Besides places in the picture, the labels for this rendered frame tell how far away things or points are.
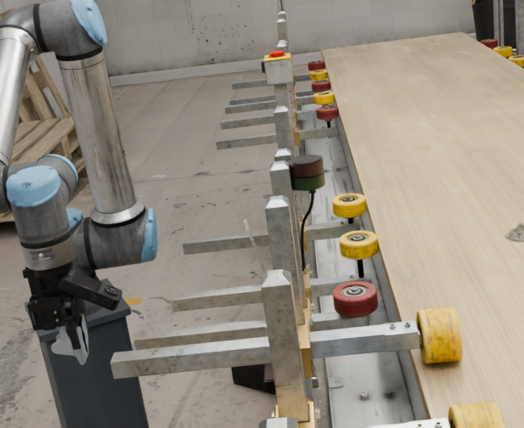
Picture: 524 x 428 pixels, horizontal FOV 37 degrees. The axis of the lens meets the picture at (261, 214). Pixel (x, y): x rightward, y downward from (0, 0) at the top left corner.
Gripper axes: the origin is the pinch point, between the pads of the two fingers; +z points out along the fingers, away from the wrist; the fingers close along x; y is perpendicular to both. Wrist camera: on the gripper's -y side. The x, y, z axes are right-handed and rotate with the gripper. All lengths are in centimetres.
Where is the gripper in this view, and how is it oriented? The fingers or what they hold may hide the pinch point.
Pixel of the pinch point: (86, 357)
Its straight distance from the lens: 155.6
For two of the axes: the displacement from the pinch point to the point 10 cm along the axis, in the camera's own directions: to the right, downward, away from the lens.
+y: -9.9, 1.2, 0.5
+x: 0.0, 3.5, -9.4
